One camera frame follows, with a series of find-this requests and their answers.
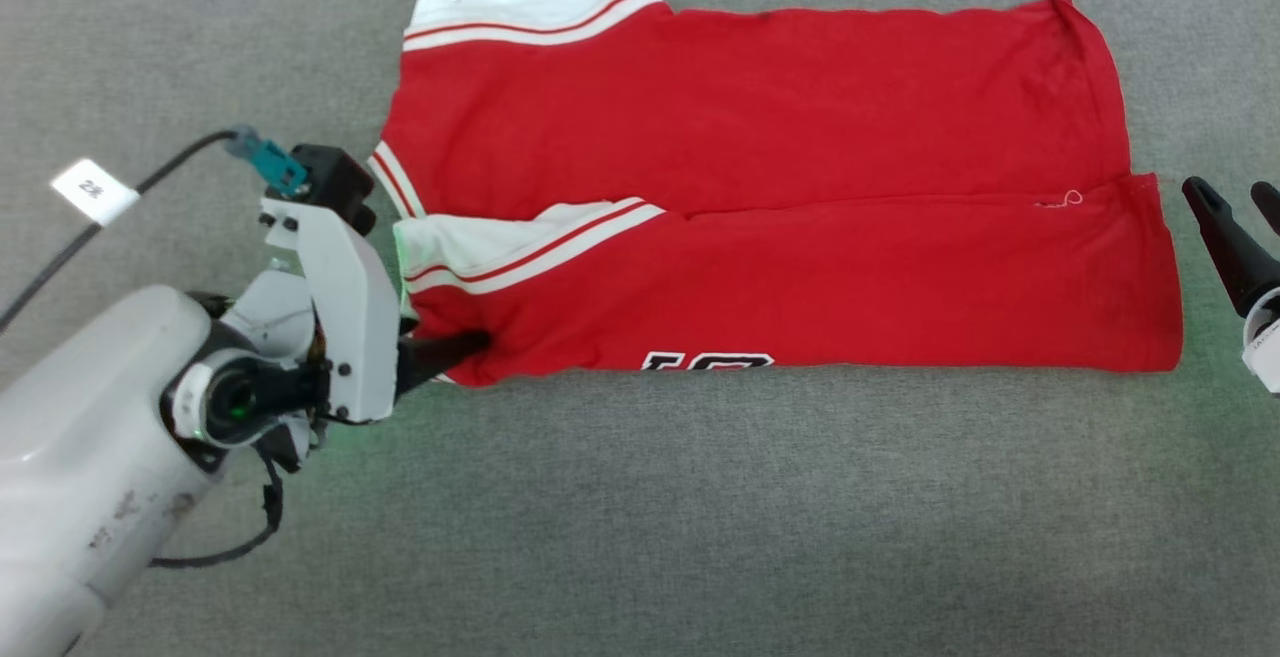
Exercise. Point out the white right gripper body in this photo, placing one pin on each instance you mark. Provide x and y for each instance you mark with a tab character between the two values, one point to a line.
1265	342

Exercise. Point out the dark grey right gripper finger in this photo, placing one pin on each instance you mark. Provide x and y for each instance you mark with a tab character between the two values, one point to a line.
1270	202
1235	257

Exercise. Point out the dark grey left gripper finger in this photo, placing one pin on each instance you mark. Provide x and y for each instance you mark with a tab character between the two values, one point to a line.
440	352

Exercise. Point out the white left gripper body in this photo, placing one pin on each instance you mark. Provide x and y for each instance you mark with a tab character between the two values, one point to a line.
355	327

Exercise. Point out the red and white jersey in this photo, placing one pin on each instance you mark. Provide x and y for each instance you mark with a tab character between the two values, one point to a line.
750	137

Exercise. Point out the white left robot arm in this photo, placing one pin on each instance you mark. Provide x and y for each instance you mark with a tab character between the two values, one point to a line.
80	437

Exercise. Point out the grey fabric sofa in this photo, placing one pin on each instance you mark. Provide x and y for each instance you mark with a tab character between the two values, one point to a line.
700	517

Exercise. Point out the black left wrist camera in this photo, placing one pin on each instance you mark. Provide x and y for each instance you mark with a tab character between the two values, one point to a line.
335	182

